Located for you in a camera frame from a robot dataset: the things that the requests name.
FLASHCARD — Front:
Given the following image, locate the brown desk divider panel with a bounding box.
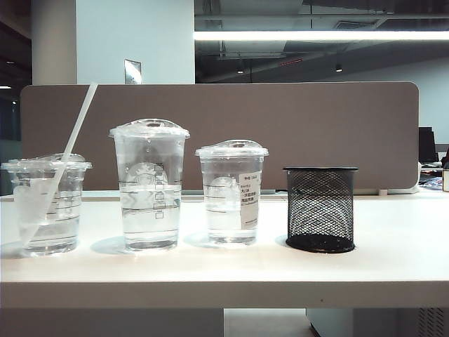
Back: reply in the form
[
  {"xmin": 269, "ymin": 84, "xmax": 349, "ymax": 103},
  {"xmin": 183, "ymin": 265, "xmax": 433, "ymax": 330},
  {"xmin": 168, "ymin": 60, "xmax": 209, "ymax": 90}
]
[{"xmin": 20, "ymin": 82, "xmax": 421, "ymax": 193}]

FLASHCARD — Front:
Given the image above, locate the white vented cabinet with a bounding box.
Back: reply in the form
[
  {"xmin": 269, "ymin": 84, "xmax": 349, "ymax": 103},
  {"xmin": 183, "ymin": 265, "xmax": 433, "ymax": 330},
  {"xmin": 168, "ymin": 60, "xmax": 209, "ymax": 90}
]
[{"xmin": 306, "ymin": 308, "xmax": 449, "ymax": 337}]

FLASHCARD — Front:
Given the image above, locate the silver wall sign plate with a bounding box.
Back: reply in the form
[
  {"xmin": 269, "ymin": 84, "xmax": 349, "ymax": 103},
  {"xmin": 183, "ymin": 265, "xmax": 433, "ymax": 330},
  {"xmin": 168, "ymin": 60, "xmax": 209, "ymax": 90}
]
[{"xmin": 123, "ymin": 58, "xmax": 142, "ymax": 86}]

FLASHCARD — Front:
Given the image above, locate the white drinking straw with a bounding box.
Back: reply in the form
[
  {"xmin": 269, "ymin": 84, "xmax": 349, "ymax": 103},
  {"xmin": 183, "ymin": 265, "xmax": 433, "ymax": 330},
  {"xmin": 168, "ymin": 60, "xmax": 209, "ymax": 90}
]
[{"xmin": 22, "ymin": 81, "xmax": 100, "ymax": 249}]

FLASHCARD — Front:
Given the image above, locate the dark desk front panel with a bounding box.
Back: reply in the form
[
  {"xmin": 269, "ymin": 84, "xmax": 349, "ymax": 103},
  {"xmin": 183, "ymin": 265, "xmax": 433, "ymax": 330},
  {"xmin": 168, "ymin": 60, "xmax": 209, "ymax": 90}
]
[{"xmin": 0, "ymin": 308, "xmax": 225, "ymax": 337}]

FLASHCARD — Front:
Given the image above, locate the small clear plastic cup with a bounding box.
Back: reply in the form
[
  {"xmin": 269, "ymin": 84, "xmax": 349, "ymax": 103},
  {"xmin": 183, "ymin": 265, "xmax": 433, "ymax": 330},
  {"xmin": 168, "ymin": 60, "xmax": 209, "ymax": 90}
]
[{"xmin": 0, "ymin": 152, "xmax": 94, "ymax": 258}]

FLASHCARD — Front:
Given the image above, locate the black mesh pen holder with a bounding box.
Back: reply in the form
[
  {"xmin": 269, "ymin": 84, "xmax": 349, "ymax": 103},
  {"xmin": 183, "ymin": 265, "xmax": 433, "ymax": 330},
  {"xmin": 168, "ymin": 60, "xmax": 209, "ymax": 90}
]
[{"xmin": 283, "ymin": 166, "xmax": 360, "ymax": 255}]

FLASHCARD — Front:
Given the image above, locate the tall clear plastic cup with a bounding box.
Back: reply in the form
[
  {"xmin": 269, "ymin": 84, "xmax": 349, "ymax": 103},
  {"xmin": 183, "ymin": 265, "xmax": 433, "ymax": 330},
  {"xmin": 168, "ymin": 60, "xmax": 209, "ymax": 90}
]
[{"xmin": 108, "ymin": 119, "xmax": 192, "ymax": 253}]

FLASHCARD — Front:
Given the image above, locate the black computer monitor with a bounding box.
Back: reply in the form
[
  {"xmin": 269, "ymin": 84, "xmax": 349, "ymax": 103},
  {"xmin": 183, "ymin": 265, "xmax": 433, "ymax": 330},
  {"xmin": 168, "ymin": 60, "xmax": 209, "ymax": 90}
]
[{"xmin": 418, "ymin": 126, "xmax": 439, "ymax": 164}]

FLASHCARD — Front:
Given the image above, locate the medium labelled clear plastic cup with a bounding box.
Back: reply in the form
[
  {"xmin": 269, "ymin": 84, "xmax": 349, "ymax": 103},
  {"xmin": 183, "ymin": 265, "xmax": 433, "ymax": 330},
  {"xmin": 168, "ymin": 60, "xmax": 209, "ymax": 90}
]
[{"xmin": 194, "ymin": 139, "xmax": 270, "ymax": 246}]

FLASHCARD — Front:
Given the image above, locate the long ceiling light strip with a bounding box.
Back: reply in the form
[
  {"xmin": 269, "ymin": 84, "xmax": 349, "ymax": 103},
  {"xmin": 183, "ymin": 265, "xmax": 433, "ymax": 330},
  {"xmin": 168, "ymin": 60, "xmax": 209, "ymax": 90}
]
[{"xmin": 193, "ymin": 30, "xmax": 449, "ymax": 41}]

